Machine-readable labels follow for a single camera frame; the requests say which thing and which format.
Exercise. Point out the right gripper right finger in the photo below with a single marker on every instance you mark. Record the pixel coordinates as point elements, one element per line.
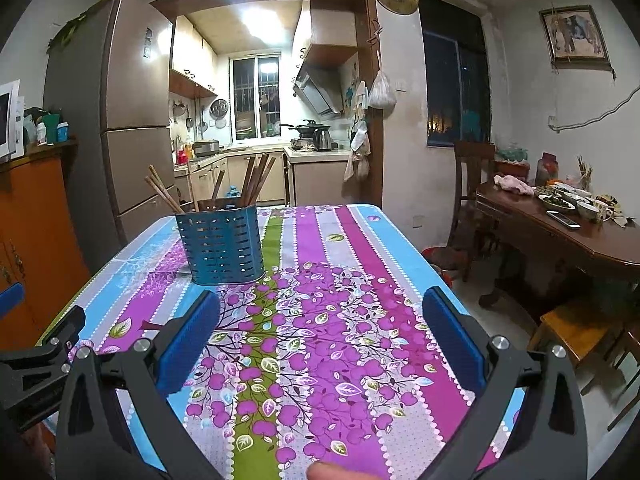
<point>549,438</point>

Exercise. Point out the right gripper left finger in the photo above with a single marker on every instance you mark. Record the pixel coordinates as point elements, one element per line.
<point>94,440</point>

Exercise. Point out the blue perforated utensil holder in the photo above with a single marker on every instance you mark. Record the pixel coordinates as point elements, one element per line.
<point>222,246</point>

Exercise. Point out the kitchen window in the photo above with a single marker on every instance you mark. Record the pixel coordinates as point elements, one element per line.
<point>255,96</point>

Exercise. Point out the right hand thumb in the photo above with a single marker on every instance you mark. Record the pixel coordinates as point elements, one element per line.
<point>328,471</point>

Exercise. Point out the small wooden stool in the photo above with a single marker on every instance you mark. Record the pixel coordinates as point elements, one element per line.
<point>580,330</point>

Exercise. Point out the orange wooden cabinet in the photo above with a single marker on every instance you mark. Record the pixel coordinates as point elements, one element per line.
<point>39,248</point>

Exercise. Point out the dark wooden dining table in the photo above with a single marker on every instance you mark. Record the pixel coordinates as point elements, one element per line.
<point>546,265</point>

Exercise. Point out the orange basin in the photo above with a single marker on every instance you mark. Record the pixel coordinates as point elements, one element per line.
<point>445,259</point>

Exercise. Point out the floral striped tablecloth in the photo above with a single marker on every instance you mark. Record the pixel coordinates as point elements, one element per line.
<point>326,357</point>

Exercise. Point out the white bottle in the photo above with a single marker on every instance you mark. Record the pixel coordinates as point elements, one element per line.
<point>41,133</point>

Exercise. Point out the green container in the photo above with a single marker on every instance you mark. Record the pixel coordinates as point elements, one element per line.
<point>51,121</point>

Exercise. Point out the pink cloth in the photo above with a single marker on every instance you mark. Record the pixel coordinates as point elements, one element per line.
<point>513,185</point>

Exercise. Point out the white microwave oven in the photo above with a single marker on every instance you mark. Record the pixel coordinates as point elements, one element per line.
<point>11,121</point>

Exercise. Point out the blue gas bottle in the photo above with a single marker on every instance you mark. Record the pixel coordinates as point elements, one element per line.
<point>233,192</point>

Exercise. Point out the wooden chair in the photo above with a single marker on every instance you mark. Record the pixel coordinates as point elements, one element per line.
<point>474,165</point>

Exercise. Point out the brown refrigerator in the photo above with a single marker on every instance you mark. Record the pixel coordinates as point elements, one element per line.
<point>107,76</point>

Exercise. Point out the black wok on stove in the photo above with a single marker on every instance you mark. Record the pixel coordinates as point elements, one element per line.
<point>308,129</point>

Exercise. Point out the steel kettle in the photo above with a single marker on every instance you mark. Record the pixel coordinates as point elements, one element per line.
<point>323,140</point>

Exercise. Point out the dark window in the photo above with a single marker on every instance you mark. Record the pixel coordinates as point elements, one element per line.
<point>456,71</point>

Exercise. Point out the white plastic bag hanging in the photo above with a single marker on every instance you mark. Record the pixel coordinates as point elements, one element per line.
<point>382,94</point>

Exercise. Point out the range hood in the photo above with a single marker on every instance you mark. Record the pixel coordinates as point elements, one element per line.
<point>320,89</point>

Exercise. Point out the framed wall picture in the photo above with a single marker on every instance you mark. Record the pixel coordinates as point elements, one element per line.
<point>575,39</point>

